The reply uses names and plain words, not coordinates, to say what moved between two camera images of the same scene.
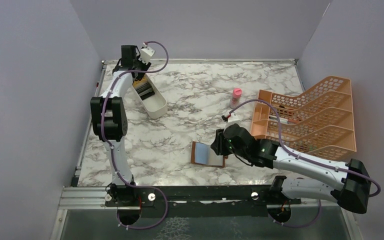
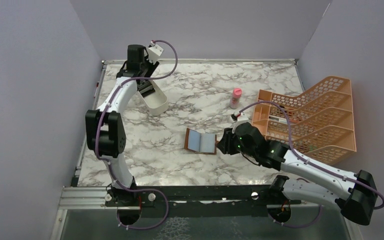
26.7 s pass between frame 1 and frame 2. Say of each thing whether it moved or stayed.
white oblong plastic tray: stayed
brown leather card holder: moved
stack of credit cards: stayed
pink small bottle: stayed
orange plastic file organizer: stayed
